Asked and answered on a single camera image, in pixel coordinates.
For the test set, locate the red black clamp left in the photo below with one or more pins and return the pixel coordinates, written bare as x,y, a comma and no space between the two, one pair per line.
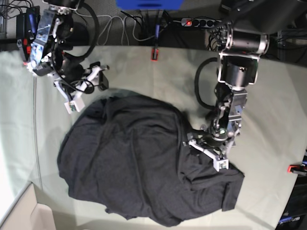
24,46

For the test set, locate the red black clamp top centre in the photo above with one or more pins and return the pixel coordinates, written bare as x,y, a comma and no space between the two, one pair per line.
154,54

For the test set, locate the black power strip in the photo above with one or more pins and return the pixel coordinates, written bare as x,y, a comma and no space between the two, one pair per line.
199,23

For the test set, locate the blue box top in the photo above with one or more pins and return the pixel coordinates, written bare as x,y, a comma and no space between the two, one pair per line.
149,4

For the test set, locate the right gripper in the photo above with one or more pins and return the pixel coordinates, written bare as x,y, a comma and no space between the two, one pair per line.
69,75

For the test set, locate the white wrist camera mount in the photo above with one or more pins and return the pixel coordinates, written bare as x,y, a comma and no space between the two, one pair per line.
211,155
74,101

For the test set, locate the red black clamp right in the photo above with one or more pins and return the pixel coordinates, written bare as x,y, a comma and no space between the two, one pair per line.
298,169

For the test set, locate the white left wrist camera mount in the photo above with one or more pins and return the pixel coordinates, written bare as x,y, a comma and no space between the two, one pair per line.
211,155

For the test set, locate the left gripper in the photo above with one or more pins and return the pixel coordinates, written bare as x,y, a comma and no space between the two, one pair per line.
219,140

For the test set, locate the dark grey t-shirt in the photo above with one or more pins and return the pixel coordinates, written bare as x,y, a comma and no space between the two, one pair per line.
131,154

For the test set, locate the beige box corner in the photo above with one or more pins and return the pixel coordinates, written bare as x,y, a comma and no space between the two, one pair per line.
27,214

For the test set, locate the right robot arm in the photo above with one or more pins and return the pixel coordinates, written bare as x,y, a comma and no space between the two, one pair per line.
49,51

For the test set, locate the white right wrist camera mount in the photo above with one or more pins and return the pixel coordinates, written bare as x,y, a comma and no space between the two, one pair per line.
74,101

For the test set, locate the red black clamp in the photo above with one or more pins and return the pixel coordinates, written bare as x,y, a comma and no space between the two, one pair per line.
24,46
154,54
298,169

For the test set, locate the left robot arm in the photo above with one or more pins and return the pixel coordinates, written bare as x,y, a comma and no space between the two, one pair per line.
244,36

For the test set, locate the light green table cloth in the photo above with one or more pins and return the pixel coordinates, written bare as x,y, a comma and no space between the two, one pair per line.
34,121

